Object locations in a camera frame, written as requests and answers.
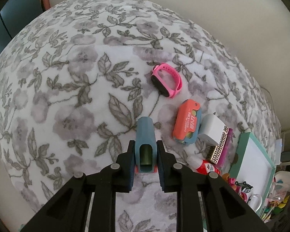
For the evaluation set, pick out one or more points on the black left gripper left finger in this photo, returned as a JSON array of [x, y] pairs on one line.
[[88, 199]]

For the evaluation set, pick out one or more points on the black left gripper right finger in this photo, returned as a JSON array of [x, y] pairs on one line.
[[204, 202]]

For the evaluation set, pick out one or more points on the pink brown puppy toy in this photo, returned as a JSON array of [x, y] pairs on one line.
[[232, 183]]

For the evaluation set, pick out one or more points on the black toy car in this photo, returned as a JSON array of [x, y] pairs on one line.
[[243, 187]]

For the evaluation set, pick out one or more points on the white tape roll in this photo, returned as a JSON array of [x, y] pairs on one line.
[[255, 202]]

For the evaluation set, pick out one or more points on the red white glue bottle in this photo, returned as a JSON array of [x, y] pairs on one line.
[[201, 166]]

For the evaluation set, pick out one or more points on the purple lip balm tube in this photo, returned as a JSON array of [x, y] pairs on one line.
[[225, 149]]

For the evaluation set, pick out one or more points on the teal rimmed white tray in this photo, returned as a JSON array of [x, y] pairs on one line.
[[253, 165]]

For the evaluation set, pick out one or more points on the gold patterned lipstick box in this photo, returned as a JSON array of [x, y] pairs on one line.
[[215, 152]]

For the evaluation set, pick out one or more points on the white plastic chair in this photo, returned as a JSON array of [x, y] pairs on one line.
[[284, 177]]

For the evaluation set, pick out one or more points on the white usb charger cube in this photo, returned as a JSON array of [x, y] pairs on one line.
[[212, 129]]

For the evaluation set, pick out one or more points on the white power bank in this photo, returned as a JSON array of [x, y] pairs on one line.
[[278, 151]]

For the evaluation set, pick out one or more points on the floral grey white blanket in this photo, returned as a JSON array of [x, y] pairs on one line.
[[75, 80]]

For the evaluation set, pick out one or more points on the pink smart watch band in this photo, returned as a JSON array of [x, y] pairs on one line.
[[166, 80]]

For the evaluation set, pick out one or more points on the dark wall adapter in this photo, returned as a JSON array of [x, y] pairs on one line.
[[285, 156]]

